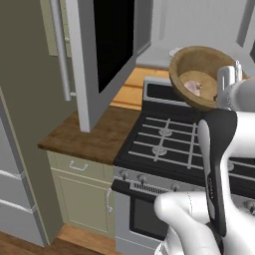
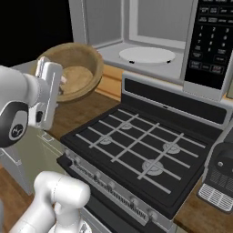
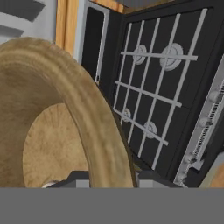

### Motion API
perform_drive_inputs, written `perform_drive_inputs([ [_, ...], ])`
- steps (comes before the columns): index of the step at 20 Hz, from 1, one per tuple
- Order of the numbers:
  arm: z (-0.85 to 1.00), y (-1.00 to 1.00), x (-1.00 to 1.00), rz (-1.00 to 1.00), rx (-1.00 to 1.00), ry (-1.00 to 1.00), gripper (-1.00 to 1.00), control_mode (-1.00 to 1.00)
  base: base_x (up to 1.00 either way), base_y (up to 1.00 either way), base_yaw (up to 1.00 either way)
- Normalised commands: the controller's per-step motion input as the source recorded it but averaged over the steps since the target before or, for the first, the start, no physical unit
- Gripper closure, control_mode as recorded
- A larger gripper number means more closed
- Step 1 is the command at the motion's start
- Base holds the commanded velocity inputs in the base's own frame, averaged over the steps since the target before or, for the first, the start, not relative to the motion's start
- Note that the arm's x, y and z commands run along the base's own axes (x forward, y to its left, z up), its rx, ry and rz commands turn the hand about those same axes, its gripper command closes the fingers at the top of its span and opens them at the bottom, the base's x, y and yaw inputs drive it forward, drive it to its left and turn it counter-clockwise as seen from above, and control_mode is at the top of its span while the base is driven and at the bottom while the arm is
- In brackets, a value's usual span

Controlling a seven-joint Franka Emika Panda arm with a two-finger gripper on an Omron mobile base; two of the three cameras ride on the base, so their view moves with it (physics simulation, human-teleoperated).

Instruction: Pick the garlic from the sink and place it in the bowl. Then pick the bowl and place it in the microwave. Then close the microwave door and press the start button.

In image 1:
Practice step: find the wooden bowl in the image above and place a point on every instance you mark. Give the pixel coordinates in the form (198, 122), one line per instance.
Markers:
(199, 59)

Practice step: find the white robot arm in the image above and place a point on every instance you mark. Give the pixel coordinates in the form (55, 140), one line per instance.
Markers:
(245, 146)

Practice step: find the black and silver stove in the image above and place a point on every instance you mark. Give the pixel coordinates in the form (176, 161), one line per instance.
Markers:
(166, 142)

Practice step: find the grey fridge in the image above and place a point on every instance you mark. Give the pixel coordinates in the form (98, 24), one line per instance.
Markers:
(13, 199)

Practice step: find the olive drawer front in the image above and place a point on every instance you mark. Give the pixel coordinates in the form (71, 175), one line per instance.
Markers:
(96, 169)

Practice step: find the grey microwave door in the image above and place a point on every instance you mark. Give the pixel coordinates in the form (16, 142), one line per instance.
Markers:
(83, 66)

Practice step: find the olive wall cupboard door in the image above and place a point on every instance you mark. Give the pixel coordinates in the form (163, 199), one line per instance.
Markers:
(50, 30)

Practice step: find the garlic bulb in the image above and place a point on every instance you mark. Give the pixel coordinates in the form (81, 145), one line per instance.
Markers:
(193, 87)

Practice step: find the grey microwave oven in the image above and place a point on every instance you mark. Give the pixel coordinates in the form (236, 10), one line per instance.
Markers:
(199, 23)

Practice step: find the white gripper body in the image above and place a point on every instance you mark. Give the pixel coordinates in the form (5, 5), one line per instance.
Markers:
(226, 79)

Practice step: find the silver stove knob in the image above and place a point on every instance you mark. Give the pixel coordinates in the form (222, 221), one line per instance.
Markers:
(250, 206)
(124, 174)
(175, 186)
(142, 179)

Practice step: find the white round plate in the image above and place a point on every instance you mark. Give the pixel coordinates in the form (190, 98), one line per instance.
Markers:
(174, 51)

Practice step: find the olive tall cupboard panel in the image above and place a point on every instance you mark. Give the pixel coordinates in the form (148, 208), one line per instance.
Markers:
(26, 66)

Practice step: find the silver oven door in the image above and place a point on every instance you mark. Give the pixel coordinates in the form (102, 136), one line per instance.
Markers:
(123, 215)

